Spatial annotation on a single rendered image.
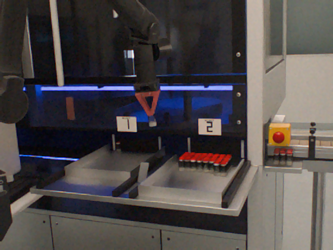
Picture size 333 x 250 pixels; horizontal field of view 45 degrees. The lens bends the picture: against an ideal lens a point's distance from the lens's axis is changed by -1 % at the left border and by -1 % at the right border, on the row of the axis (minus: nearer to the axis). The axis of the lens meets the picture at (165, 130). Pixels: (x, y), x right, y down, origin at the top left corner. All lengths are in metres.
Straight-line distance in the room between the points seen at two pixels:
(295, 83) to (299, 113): 0.43
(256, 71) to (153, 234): 0.80
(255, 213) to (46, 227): 0.98
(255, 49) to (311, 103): 4.69
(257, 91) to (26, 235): 1.30
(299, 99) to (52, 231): 4.68
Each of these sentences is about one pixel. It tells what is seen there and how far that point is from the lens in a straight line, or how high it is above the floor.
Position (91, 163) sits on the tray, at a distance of 1.62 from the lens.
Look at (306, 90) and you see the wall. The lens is 6.09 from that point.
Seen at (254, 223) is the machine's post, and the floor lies 0.65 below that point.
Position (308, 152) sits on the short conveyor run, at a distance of 1.59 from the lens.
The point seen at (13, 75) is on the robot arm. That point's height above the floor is 1.29.
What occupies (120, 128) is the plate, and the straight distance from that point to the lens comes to 1.65.
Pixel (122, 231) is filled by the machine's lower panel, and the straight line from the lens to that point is 1.82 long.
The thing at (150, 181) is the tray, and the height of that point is 0.89.
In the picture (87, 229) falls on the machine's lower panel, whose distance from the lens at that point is 1.90.
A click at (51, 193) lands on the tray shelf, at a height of 0.87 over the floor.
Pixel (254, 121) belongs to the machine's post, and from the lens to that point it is 1.48.
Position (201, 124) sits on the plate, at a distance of 1.52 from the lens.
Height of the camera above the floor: 1.34
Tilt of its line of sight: 13 degrees down
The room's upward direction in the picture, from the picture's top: 3 degrees counter-clockwise
